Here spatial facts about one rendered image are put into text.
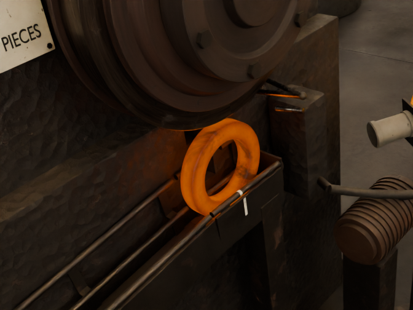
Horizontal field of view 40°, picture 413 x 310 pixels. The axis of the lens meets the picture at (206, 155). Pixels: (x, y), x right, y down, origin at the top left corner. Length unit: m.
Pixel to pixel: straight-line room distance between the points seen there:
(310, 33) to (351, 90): 1.63
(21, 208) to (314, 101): 0.60
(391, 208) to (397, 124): 0.19
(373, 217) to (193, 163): 0.47
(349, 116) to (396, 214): 1.41
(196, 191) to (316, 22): 0.53
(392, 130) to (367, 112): 1.43
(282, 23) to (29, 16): 0.37
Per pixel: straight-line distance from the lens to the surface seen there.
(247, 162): 1.09
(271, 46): 0.87
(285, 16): 0.89
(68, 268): 0.96
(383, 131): 1.27
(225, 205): 1.03
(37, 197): 0.89
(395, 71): 3.08
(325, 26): 1.32
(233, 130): 1.02
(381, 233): 1.27
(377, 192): 1.28
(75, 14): 0.76
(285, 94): 0.98
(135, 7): 0.74
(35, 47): 0.86
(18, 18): 0.84
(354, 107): 2.75
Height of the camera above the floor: 1.35
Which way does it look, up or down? 33 degrees down
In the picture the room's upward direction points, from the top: 10 degrees counter-clockwise
